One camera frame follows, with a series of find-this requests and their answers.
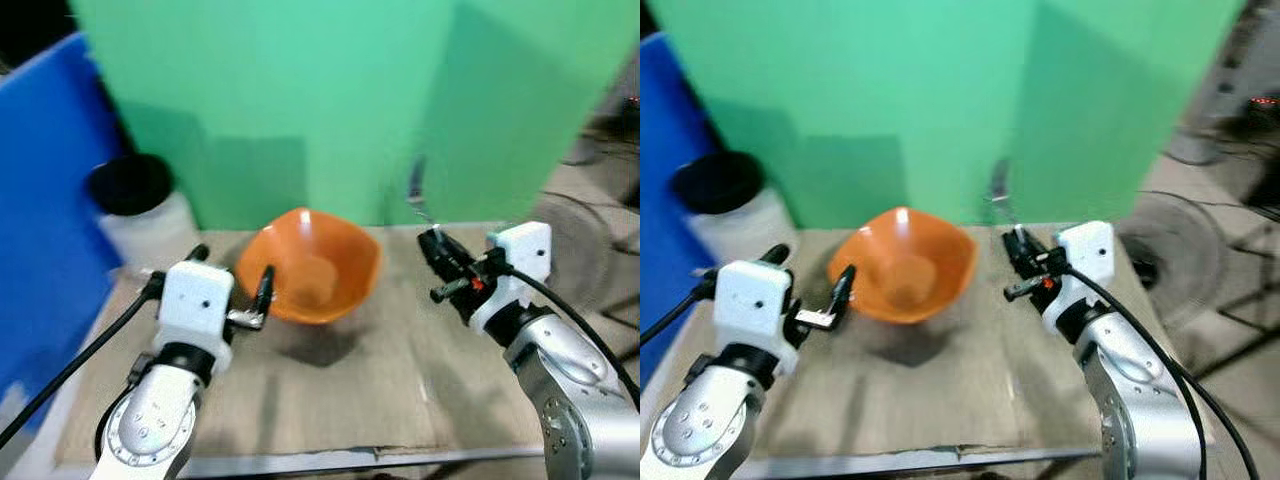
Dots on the orange plastic bowl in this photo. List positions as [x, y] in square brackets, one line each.
[320, 265]
[910, 265]

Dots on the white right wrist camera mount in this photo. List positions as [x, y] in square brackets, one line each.
[525, 250]
[1088, 250]

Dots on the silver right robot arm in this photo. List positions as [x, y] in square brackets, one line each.
[570, 390]
[1140, 400]

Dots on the silver metal fork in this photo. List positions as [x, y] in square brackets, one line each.
[417, 190]

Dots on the grey round floor fan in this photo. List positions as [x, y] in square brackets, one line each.
[1180, 250]
[580, 250]

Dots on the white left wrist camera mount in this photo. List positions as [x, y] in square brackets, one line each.
[752, 300]
[195, 300]

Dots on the green backdrop panel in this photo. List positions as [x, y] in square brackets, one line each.
[300, 100]
[880, 100]

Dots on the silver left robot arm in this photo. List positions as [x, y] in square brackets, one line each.
[155, 420]
[700, 420]

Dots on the blue plastic panel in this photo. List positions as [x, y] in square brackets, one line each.
[670, 150]
[45, 220]

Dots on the grey machine with red light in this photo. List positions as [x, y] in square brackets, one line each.
[610, 125]
[1245, 90]

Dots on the white bin with black liner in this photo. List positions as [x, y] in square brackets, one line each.
[750, 215]
[140, 215]

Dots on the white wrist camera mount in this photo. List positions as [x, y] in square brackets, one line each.
[195, 300]
[525, 250]
[752, 300]
[1088, 250]

